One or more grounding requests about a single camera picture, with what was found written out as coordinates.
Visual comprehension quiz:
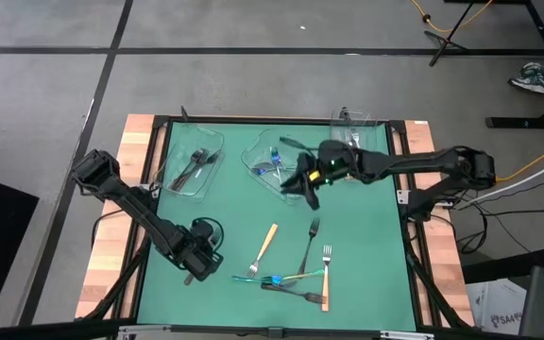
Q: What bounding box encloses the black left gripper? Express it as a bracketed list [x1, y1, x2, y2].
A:
[172, 225, 224, 284]

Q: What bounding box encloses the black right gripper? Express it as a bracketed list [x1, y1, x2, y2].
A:
[280, 140, 365, 212]

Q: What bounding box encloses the clear glass baking dish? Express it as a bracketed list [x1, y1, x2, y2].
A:
[234, 129, 323, 207]
[157, 121, 229, 203]
[328, 107, 382, 152]

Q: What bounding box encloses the green table mat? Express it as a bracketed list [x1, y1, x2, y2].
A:
[135, 121, 418, 332]

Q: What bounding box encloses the black tripod stand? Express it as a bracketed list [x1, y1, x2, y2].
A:
[423, 0, 479, 67]

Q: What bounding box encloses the white cardboard box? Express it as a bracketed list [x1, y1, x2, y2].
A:
[465, 278, 528, 337]

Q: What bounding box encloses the person's shoe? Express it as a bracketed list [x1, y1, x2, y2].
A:
[507, 61, 544, 95]

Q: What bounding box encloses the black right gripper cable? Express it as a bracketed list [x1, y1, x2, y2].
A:
[279, 136, 323, 153]

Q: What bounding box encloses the black metal rig frame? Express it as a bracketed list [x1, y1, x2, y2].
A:
[74, 111, 477, 340]

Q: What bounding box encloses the yellow floor cable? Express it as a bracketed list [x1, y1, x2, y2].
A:
[410, 0, 495, 34]

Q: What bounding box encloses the black desk frame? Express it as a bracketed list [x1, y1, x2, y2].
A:
[444, 0, 544, 129]

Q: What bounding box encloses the white cable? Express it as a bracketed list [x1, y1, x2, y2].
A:
[458, 151, 544, 208]

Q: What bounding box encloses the black floor cable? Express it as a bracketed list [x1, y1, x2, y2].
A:
[453, 175, 544, 256]

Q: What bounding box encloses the orange power cable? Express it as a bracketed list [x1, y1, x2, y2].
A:
[491, 137, 544, 183]

